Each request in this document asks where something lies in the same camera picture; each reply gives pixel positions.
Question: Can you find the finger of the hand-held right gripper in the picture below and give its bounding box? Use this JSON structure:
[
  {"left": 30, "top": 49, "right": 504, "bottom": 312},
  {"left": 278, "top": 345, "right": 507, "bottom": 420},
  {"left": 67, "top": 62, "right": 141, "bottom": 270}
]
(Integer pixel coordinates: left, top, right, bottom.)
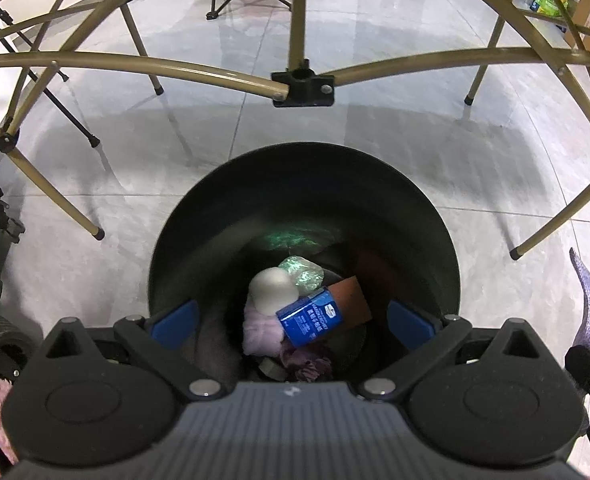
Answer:
[{"left": 565, "top": 345, "right": 590, "bottom": 403}]

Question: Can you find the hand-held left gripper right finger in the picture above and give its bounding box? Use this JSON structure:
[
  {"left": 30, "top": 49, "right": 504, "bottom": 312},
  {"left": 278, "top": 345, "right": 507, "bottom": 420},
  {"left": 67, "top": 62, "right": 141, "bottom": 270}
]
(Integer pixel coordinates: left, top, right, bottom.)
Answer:
[{"left": 357, "top": 299, "right": 546, "bottom": 402}]

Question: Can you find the clear plastic bag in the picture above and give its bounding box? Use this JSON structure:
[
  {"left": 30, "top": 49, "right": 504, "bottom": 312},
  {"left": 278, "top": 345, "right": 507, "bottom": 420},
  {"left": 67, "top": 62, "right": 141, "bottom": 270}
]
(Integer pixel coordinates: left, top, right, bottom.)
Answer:
[{"left": 277, "top": 255, "right": 325, "bottom": 295}]

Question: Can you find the pink satin cloth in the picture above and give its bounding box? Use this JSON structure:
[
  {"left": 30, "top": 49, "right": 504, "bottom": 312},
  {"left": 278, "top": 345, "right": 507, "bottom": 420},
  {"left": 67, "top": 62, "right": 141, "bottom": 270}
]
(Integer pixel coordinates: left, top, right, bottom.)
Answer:
[{"left": 277, "top": 345, "right": 333, "bottom": 383}]

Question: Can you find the dark round object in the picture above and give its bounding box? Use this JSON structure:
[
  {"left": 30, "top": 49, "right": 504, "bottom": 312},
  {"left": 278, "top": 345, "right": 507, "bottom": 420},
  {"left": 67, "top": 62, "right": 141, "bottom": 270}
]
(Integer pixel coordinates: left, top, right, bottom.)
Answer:
[{"left": 0, "top": 312, "right": 36, "bottom": 381}]

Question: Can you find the small blue box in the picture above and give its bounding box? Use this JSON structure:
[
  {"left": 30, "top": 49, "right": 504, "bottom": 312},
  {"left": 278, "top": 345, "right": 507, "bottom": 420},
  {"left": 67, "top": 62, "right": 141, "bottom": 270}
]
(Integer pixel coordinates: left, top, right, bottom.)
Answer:
[{"left": 276, "top": 287, "right": 346, "bottom": 348}]

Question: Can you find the tan folding table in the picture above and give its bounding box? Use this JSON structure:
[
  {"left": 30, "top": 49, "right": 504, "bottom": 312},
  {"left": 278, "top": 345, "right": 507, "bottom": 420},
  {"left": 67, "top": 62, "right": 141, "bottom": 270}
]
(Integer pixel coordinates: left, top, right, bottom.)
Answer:
[{"left": 0, "top": 0, "right": 590, "bottom": 261}]

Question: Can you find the green packet bag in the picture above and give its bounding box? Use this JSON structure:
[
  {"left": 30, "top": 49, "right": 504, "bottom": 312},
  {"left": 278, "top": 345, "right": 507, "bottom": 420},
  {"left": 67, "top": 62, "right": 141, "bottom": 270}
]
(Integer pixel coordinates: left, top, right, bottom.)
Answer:
[{"left": 530, "top": 0, "right": 568, "bottom": 16}]

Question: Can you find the black tripod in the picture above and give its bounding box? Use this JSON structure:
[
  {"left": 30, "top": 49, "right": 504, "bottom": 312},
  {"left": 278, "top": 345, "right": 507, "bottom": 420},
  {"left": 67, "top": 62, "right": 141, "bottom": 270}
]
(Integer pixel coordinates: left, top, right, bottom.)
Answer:
[{"left": 0, "top": 5, "right": 101, "bottom": 148}]

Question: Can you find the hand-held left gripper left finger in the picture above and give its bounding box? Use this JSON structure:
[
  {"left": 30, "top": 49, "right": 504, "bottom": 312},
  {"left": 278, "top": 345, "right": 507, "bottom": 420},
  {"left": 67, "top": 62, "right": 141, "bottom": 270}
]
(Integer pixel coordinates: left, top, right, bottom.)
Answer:
[{"left": 45, "top": 299, "right": 227, "bottom": 402}]

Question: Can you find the black trash bin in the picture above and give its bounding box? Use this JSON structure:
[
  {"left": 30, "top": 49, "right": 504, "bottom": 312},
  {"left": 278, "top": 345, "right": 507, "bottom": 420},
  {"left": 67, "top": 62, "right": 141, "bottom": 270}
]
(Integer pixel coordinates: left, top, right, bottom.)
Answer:
[{"left": 147, "top": 142, "right": 460, "bottom": 386}]

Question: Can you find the pink fluffy headband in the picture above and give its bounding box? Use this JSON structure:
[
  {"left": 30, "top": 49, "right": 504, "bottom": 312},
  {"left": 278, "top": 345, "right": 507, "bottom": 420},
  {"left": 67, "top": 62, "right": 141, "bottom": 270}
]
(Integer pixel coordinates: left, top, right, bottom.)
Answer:
[{"left": 242, "top": 305, "right": 288, "bottom": 358}]

